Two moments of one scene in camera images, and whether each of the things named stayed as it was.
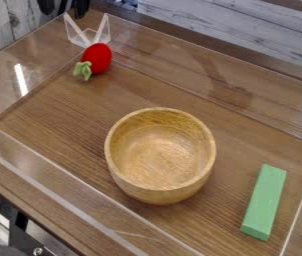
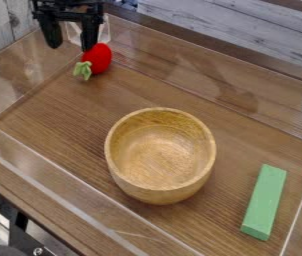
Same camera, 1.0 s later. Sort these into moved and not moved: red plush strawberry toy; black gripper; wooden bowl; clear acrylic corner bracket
Moved: black gripper
Not moved: red plush strawberry toy; clear acrylic corner bracket; wooden bowl
